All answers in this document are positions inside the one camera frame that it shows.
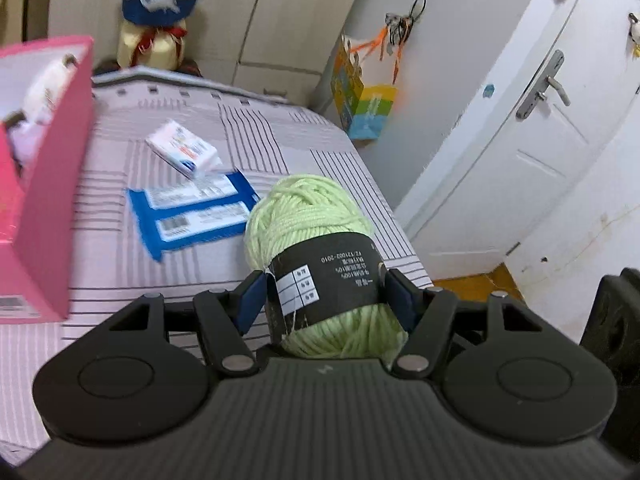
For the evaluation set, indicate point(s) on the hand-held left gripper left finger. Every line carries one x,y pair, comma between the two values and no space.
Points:
252,301

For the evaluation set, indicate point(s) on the pink cardboard box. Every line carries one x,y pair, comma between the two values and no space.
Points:
45,200

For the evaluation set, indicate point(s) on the flower bouquet with blue wrap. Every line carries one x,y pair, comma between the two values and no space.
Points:
155,5

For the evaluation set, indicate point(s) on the small blue sticker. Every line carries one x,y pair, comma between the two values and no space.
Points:
488,90

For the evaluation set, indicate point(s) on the striped bed sheet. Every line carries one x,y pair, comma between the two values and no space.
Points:
165,285

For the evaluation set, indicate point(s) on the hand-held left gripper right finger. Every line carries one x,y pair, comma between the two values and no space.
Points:
400,301

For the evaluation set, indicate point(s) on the hanging key bunch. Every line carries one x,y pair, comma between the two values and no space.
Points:
402,25

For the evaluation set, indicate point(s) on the blue wipes packet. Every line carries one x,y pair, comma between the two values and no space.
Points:
192,215

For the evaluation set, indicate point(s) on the colourful paper gift bag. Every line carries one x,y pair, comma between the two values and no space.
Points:
362,100

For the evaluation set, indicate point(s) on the light green yarn ball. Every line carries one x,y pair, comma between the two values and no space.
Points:
305,215

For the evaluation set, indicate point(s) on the beige wardrobe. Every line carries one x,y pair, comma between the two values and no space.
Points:
280,15

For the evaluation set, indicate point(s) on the white door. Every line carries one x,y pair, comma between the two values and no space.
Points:
525,160

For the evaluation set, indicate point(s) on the white tissue packet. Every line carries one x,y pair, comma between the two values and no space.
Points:
182,147

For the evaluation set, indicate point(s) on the white fluffy item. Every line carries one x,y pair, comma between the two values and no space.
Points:
47,90

